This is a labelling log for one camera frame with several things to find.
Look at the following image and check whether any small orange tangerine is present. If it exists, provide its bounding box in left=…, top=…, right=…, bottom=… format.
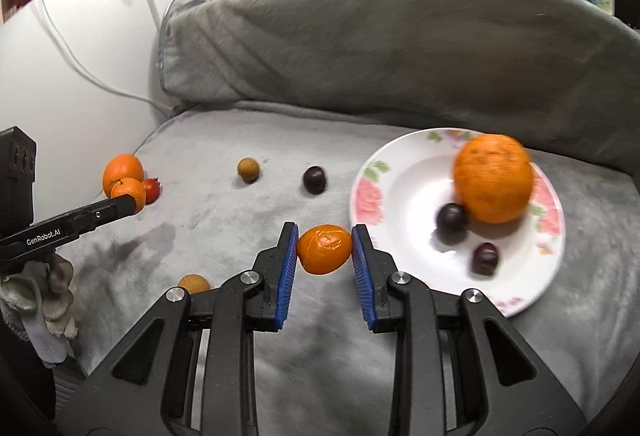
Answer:
left=110, top=178, right=146, bottom=214

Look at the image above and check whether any dark plum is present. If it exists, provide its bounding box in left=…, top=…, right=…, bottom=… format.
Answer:
left=471, top=242, right=500, bottom=277
left=435, top=202, right=469, bottom=237
left=303, top=166, right=328, bottom=195

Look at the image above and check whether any wrinkled kumquat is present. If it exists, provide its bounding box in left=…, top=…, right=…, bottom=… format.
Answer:
left=297, top=225, right=352, bottom=275

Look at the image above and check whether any large orange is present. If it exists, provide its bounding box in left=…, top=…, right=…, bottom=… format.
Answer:
left=452, top=133, right=534, bottom=225

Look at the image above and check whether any grey gloved left hand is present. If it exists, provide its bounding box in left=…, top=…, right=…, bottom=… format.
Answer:
left=1, top=253, right=78, bottom=368

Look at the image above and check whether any brown longan near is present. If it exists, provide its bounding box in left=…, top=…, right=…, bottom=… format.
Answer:
left=178, top=273, right=212, bottom=295

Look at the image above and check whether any brown longan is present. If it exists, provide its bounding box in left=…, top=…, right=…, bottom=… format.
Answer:
left=178, top=273, right=212, bottom=295
left=236, top=157, right=260, bottom=185

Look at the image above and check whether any medium orange at left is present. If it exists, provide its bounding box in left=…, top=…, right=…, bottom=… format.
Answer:
left=102, top=153, right=144, bottom=197

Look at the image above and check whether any small red tomato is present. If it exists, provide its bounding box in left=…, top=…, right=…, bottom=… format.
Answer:
left=141, top=178, right=160, bottom=205

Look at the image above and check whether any white floral plate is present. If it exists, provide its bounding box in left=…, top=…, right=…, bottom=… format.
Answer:
left=349, top=128, right=566, bottom=317

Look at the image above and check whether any grey seat blanket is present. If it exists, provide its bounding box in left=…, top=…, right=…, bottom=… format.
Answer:
left=63, top=104, right=639, bottom=435

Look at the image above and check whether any brown longan far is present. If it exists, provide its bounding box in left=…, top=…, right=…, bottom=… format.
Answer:
left=236, top=157, right=260, bottom=185

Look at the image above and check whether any dark plum on blanket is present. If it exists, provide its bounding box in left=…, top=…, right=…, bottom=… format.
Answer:
left=303, top=166, right=328, bottom=195

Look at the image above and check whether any grey back cushion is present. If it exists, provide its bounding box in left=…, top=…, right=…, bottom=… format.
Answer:
left=158, top=0, right=639, bottom=175

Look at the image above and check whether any white wall cable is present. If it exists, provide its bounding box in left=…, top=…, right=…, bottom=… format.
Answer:
left=37, top=0, right=174, bottom=114

